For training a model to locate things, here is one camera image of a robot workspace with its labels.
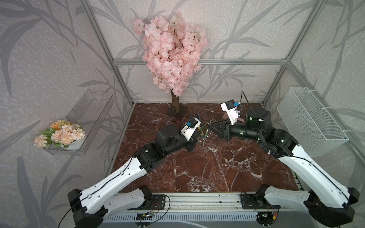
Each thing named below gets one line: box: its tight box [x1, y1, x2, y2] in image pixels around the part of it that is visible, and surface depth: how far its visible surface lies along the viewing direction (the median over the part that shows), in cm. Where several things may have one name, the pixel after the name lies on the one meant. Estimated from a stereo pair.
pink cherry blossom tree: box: [133, 10, 209, 114], surface depth 73 cm
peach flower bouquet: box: [34, 118, 86, 150], surface depth 50 cm
